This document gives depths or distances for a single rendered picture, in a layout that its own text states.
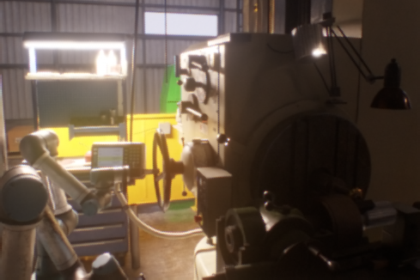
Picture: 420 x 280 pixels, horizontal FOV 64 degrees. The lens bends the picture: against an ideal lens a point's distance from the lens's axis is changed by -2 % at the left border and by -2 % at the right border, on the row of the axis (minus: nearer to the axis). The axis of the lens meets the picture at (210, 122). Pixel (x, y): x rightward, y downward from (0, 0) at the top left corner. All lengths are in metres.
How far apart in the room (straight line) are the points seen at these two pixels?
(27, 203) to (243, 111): 0.84
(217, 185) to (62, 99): 2.38
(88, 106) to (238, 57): 2.27
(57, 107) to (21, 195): 2.49
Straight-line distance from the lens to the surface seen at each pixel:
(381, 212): 1.42
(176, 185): 4.40
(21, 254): 1.13
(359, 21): 1.75
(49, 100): 3.49
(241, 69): 1.40
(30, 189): 1.04
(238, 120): 1.41
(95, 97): 3.44
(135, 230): 3.20
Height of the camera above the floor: 1.73
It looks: 8 degrees down
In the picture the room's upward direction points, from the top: straight up
